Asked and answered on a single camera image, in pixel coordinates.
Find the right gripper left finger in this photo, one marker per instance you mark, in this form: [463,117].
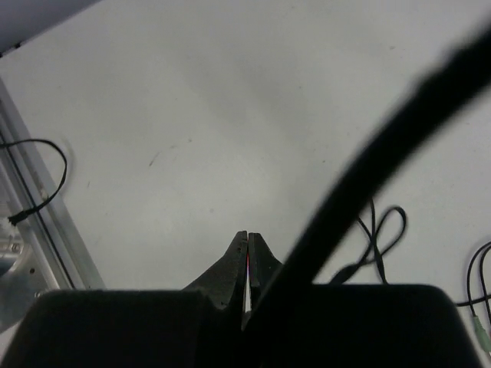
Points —
[224,282]

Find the aluminium table front rail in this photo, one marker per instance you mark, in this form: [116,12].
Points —
[62,246]

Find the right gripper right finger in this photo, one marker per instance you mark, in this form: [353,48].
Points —
[262,265]

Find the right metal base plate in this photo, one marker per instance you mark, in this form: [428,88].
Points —
[25,274]

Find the black headphones with cable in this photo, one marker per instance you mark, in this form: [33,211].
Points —
[442,94]

